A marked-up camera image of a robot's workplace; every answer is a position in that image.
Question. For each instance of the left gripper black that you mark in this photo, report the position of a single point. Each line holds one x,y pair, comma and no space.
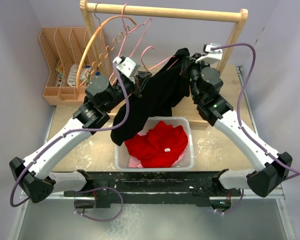
140,80

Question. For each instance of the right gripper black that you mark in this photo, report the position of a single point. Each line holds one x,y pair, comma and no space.
192,63

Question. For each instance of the black t shirt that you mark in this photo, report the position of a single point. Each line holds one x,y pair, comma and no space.
163,91

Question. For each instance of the pink wire hanger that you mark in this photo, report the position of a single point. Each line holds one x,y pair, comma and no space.
124,12
150,63

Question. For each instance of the orange hanger with metal hook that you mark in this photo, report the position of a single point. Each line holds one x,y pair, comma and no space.
100,50

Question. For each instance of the pink tank top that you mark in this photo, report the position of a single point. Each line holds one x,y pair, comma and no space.
135,163

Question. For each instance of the red t shirt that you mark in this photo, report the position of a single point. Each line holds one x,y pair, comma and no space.
160,147

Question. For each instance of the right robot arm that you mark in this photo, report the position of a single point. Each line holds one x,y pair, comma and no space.
268,165

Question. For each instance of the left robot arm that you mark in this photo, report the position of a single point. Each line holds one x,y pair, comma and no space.
34,173

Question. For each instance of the white leaflet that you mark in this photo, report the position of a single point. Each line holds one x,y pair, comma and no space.
72,76

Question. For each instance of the peach plastic file organizer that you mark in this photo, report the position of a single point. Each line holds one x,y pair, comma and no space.
62,47

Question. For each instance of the wooden clothes rack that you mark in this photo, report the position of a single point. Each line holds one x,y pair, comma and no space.
239,20

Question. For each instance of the white plastic basket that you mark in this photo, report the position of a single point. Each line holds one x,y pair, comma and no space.
122,156

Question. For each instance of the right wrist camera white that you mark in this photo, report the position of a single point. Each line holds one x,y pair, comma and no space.
210,56

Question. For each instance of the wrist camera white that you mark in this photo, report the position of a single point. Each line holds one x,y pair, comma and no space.
127,66
210,56

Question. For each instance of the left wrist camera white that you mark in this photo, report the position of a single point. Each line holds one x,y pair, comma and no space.
127,66

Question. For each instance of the aluminium frame rail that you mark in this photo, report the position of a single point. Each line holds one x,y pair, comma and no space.
176,188

